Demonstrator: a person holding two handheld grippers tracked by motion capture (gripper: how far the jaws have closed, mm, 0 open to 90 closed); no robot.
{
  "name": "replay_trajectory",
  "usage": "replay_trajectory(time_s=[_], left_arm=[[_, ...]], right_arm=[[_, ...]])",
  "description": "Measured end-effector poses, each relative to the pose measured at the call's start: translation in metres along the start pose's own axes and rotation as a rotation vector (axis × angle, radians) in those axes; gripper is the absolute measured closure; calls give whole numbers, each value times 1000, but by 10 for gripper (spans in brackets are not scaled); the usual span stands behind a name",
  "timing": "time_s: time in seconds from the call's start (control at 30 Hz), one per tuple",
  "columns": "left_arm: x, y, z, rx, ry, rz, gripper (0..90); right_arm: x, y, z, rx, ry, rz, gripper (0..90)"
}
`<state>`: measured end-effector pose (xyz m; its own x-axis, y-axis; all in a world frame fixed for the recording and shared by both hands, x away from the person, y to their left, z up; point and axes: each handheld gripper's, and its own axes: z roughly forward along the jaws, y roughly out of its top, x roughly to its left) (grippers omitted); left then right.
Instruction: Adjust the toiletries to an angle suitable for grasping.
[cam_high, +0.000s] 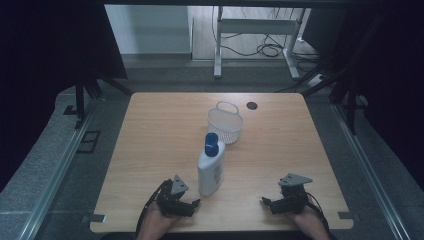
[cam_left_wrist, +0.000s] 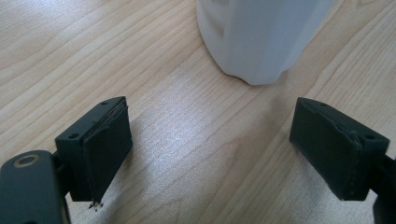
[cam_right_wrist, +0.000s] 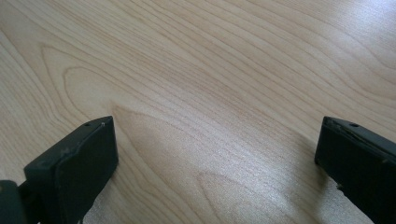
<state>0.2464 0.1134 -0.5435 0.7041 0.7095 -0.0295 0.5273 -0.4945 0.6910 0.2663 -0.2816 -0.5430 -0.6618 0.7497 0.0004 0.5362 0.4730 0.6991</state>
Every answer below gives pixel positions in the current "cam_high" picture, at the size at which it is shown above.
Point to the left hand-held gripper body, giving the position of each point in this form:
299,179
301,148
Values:
170,202

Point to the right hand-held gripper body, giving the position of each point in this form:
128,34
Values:
290,199

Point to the person's left hand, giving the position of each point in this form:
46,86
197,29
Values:
154,222

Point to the person's right hand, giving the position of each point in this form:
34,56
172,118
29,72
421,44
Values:
309,225

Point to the white bottle with blue cap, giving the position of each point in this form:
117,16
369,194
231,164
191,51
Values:
210,173

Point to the round dark table grommet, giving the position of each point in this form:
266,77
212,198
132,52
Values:
252,105

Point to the black tripod stand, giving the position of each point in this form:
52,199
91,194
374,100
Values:
350,106
80,100

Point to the white power strip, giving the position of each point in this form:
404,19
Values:
316,80

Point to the black curtain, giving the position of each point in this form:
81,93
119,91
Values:
386,73
50,66

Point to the aluminium rail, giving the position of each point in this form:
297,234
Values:
370,170
56,173

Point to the white metal desk frame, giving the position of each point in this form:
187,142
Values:
254,26

